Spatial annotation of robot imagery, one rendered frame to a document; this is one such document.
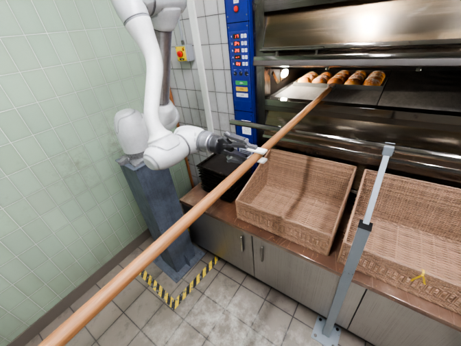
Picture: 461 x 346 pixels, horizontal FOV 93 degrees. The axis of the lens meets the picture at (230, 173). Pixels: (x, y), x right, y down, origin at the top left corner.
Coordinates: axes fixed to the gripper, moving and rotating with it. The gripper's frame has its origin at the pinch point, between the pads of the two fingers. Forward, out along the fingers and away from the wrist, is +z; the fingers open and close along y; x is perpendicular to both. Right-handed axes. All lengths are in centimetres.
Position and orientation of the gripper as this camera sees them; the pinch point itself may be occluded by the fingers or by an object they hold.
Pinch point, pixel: (257, 154)
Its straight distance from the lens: 80.4
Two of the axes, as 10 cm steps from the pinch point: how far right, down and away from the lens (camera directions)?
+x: -5.8, 5.1, -6.4
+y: 0.9, 8.2, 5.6
